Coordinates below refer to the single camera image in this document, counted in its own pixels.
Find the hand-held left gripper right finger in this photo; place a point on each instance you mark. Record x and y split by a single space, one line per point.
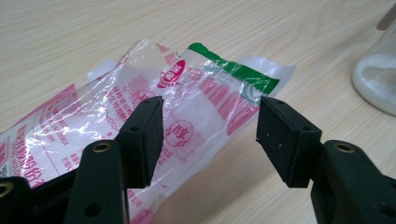
289 146

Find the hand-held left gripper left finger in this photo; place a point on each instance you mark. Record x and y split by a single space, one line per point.
140 149

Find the clear plastic bag pink print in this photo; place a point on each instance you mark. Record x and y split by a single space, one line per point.
205 109

